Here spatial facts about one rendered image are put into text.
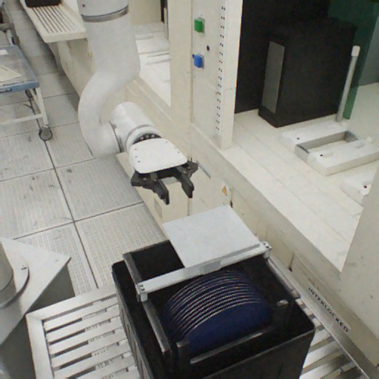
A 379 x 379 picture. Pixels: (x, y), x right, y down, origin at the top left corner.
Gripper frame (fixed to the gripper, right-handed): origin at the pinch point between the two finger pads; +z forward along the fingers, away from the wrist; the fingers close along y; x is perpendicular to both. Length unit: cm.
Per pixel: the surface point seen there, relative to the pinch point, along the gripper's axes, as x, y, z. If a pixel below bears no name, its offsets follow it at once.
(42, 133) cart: -100, 18, -225
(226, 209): 2.1, -4.7, 11.0
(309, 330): -15.2, -13.1, 26.6
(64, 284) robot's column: -37.0, 23.9, -19.5
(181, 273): -5.5, 4.9, 14.4
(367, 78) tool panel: -17, -106, -58
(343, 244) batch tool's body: -19.7, -36.0, 10.0
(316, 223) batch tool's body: -19.6, -34.8, 1.9
